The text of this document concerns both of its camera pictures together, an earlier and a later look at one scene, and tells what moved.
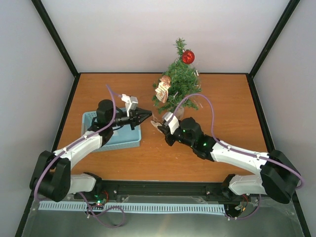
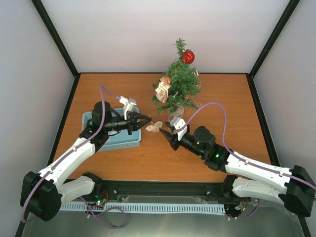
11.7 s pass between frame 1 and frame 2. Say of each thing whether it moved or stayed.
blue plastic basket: stayed
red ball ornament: stayed
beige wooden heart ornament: moved
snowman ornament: stayed
